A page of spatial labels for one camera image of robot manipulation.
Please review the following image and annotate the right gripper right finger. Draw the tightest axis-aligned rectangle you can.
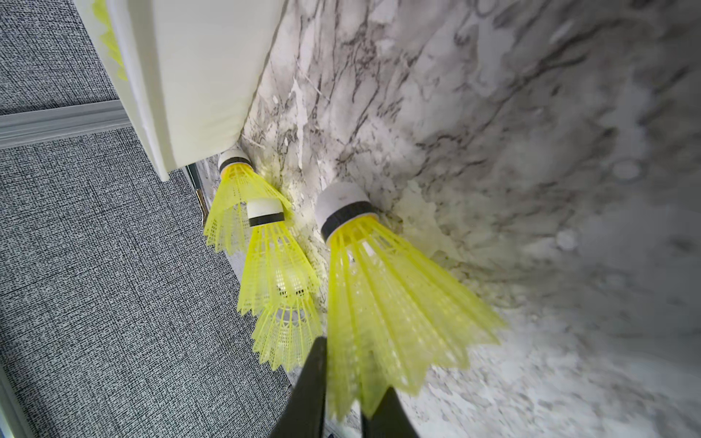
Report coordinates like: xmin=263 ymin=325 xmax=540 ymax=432
xmin=361 ymin=387 xmax=419 ymax=438

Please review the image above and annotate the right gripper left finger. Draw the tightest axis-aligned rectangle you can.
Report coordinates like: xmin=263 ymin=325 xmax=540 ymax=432
xmin=269 ymin=337 xmax=327 ymax=438

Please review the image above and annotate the yellow shuttlecock eight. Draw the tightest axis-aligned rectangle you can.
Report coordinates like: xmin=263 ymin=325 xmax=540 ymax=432
xmin=315 ymin=182 xmax=507 ymax=419

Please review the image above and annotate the yellow shuttlecock four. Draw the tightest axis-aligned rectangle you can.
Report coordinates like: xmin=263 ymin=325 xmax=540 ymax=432
xmin=237 ymin=198 xmax=321 ymax=316

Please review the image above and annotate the yellow shuttlecock three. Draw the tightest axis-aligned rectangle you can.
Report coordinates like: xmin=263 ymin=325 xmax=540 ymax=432
xmin=204 ymin=145 xmax=292 ymax=255

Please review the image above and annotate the white plastic storage box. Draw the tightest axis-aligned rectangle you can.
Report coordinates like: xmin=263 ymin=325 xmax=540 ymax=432
xmin=75 ymin=1 xmax=287 ymax=181

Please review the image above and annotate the yellow shuttlecock nine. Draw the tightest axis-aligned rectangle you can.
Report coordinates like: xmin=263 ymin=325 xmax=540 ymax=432
xmin=252 ymin=297 xmax=323 ymax=372

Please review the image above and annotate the green handled brush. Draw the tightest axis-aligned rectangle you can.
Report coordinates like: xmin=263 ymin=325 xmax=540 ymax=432
xmin=185 ymin=164 xmax=209 ymax=226

